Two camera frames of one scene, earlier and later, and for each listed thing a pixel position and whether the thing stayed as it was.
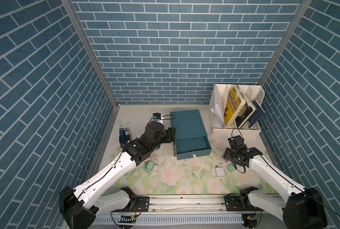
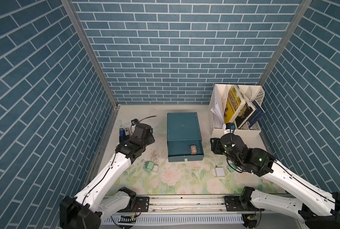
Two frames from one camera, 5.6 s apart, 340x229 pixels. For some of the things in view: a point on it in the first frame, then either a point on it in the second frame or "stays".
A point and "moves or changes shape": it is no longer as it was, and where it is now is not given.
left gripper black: x=169 y=136 to x=151 y=138
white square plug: x=219 y=171 stays
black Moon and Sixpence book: x=247 y=109 stays
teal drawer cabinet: x=191 y=138 moves or changes shape
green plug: x=149 y=165 stays
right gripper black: x=226 y=154 to x=215 y=144
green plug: x=231 y=167 stays
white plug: x=155 y=168 stays
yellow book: x=235 y=102 stays
